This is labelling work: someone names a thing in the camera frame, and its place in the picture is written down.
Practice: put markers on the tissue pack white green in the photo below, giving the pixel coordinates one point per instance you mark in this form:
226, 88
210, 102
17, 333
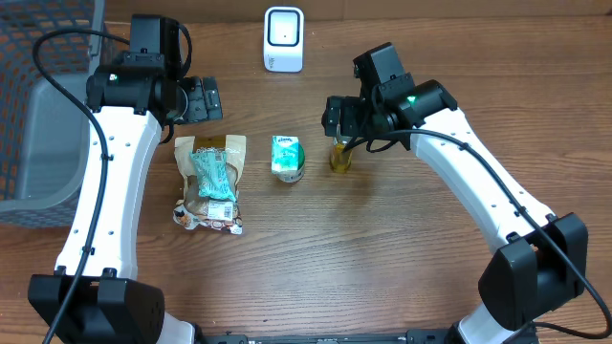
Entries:
285, 152

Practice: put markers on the brown snack bag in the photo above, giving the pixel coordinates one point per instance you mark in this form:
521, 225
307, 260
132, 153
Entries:
193, 211

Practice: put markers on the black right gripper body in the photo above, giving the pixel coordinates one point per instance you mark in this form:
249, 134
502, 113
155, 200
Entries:
338, 116

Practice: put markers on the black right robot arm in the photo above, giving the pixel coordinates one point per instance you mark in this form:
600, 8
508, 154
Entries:
538, 259

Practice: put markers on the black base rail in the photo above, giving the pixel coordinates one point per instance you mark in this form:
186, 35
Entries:
438, 336

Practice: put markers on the teal snack packet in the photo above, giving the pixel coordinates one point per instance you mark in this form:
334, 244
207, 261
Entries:
212, 174

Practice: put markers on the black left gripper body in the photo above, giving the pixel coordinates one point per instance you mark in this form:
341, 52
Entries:
201, 105

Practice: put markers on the dark grey plastic basket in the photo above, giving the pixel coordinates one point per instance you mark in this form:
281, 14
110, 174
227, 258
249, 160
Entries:
44, 136

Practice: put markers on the green lid jar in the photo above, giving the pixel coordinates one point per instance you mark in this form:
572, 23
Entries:
293, 177

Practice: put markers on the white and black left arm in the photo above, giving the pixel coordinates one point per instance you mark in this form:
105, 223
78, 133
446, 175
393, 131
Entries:
94, 295

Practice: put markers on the yellow oil bottle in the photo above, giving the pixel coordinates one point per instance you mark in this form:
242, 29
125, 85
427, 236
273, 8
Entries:
339, 159

